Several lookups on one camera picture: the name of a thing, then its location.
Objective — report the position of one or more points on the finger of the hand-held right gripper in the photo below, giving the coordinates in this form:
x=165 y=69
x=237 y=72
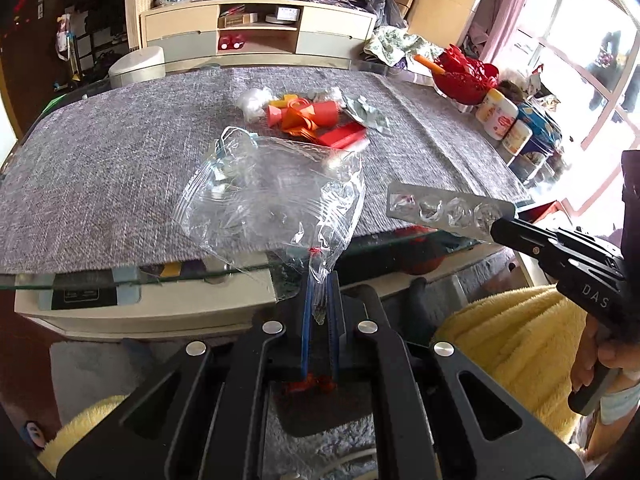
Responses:
x=520 y=240

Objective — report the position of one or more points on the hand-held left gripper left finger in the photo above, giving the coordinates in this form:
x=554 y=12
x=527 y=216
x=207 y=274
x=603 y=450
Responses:
x=305 y=335

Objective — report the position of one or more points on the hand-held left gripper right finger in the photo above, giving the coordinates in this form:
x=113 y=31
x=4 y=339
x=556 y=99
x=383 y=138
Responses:
x=334 y=340

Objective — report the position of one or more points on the silver blister pack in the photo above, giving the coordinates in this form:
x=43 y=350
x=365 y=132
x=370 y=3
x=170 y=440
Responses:
x=435 y=205

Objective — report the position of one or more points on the clear plastic bag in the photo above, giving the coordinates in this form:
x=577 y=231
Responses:
x=260 y=200

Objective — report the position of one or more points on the person's right hand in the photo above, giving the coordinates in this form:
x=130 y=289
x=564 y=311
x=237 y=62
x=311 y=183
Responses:
x=585 y=355

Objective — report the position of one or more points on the yellow fleece garment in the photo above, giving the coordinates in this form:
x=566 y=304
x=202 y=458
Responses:
x=515 y=340

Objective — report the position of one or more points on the small white printed can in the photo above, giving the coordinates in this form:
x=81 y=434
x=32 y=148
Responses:
x=516 y=137

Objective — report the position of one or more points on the red colander bowl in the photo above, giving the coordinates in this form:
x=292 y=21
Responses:
x=462 y=80

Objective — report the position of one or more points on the window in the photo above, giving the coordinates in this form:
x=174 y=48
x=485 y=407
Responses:
x=585 y=60

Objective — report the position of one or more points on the silver foil wrapper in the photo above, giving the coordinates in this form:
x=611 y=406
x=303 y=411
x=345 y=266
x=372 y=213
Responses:
x=367 y=115

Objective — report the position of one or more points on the orange plastic stick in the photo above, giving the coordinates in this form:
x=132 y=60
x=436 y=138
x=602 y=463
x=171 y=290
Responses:
x=427 y=62

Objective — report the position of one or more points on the red paper box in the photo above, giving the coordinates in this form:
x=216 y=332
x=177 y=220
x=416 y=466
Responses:
x=342 y=135

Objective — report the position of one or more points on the grey fluffy rug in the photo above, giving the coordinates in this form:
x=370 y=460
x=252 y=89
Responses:
x=90 y=375

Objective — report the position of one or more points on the red paper roll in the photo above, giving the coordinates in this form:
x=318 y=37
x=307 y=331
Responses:
x=327 y=112

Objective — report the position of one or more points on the floral cloth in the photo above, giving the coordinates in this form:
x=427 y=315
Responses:
x=400 y=42

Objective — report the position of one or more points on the pink curtain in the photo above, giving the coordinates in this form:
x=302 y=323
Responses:
x=507 y=5

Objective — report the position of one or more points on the white crumpled plastic wrap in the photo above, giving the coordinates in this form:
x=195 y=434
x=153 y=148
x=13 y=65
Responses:
x=252 y=102

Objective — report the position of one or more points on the crumpled silver foil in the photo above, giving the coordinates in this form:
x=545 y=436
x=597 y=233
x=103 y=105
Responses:
x=325 y=95

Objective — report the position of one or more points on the grey plastic bag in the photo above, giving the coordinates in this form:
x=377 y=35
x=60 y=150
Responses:
x=382 y=5

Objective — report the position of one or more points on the pair of red cups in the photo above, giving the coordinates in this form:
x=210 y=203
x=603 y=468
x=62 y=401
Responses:
x=231 y=42

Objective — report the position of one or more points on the white round tin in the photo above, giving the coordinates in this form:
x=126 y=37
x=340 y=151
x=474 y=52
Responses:
x=281 y=19

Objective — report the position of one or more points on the white round stool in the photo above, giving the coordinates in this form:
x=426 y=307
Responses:
x=135 y=65

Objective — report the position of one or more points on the brown flat box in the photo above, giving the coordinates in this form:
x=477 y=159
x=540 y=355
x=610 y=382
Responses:
x=235 y=20

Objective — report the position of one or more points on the beige TV cabinet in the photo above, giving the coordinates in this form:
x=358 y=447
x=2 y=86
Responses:
x=180 y=25

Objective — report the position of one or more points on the white hanging bag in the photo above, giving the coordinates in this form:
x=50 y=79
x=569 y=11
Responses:
x=64 y=40

